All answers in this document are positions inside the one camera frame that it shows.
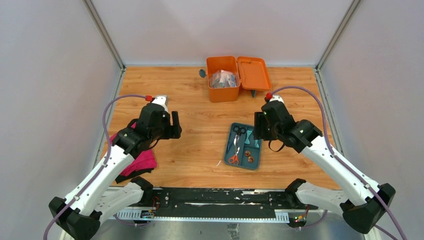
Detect blue foil sachet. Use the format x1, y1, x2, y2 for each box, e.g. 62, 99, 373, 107
254, 139, 261, 149

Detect black bandage scissors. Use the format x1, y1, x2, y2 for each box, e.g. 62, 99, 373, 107
232, 125, 247, 153

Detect teal plastic tray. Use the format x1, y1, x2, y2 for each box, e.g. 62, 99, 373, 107
223, 122, 263, 171

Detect orange medicine box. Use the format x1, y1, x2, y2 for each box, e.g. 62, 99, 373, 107
199, 56, 272, 103

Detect small orange scissors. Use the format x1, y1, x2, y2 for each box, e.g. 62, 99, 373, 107
228, 151, 239, 165

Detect clear bag blue items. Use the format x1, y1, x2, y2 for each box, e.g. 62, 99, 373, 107
218, 70, 237, 88

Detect small clear bag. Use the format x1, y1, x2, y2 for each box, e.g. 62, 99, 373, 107
208, 70, 223, 89

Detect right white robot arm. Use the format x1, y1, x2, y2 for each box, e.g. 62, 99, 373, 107
253, 99, 396, 234

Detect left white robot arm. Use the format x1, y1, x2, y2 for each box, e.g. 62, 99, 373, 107
48, 102, 182, 240

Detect pink folded cloth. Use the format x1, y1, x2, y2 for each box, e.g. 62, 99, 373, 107
114, 143, 158, 184

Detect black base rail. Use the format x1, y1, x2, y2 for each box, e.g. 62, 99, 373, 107
108, 187, 323, 224

